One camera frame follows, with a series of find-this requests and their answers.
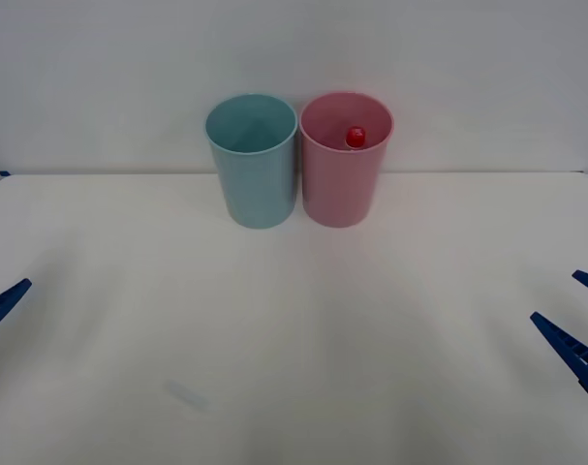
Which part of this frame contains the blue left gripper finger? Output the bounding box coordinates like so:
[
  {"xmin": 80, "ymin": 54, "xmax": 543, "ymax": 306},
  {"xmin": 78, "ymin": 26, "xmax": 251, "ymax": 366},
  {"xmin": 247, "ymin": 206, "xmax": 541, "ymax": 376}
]
[{"xmin": 0, "ymin": 277, "xmax": 34, "ymax": 339}]

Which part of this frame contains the small bottle with red cap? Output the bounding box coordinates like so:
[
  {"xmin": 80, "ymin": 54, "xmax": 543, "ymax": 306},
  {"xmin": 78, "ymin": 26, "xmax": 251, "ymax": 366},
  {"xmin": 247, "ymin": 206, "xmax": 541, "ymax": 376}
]
[{"xmin": 345, "ymin": 126, "xmax": 368, "ymax": 151}]

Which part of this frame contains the pink plastic bin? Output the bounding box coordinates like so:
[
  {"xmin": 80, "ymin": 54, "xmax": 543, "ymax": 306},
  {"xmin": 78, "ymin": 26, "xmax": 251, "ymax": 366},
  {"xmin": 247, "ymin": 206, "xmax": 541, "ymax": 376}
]
[{"xmin": 298, "ymin": 90, "xmax": 395, "ymax": 229}]

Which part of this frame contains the pale blue plastic bin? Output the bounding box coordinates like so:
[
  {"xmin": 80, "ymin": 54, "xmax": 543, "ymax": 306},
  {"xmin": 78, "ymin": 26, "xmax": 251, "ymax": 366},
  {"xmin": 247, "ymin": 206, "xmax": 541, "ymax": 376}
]
[{"xmin": 204, "ymin": 93, "xmax": 298, "ymax": 230}]

